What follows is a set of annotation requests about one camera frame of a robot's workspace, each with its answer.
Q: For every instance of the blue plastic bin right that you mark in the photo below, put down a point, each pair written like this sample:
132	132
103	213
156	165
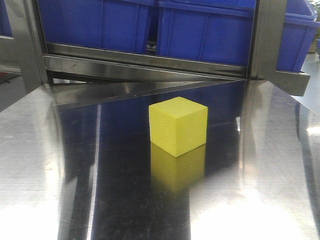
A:
299	29

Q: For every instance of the stainless steel shelf rack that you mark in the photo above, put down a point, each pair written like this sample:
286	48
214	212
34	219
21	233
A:
28	53

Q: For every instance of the blue plastic bin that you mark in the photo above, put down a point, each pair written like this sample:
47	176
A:
121	25
299	29
215	31

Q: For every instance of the blue plastic bin left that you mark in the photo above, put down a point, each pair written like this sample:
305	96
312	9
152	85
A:
121	25

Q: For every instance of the blue plastic bin middle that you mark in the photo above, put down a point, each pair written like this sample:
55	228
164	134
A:
215	31

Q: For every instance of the yellow foam block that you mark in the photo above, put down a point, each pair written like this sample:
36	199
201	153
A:
178	125

